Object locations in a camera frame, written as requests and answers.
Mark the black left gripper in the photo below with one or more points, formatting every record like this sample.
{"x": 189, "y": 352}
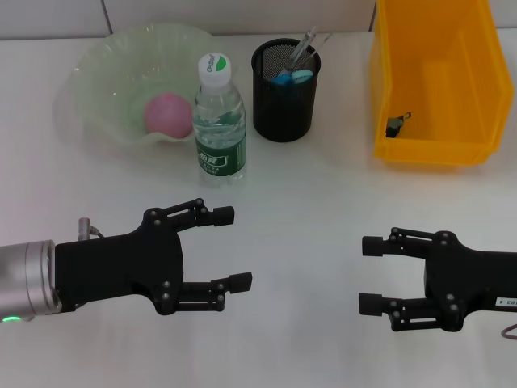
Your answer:
{"x": 117, "y": 266}

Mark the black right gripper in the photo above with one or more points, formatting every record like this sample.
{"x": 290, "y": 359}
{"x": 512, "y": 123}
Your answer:
{"x": 472, "y": 279}

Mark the clear green-label water bottle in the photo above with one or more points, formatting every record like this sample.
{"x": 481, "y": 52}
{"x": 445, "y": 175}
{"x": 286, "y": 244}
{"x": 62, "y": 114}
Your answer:
{"x": 220, "y": 153}

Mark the pink peach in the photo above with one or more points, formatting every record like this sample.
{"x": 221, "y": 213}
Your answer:
{"x": 167, "y": 115}

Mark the blue sheathed scissors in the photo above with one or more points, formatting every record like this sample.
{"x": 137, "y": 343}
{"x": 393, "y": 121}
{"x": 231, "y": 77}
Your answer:
{"x": 282, "y": 79}

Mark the silver ballpoint pen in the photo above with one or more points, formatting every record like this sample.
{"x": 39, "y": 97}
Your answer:
{"x": 301, "y": 50}

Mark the transparent plastic ruler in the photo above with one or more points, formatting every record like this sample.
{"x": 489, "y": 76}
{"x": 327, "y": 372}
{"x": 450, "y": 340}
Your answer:
{"x": 321, "y": 42}

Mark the black mesh pen holder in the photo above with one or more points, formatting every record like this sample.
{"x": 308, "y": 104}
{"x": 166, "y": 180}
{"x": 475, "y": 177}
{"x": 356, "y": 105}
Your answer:
{"x": 282, "y": 117}

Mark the green glass fruit plate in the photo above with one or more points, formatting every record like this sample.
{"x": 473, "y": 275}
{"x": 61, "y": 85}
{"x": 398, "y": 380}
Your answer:
{"x": 121, "y": 81}

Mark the yellow plastic bin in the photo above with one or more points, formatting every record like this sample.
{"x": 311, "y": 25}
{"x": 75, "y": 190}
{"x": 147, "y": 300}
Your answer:
{"x": 440, "y": 145}

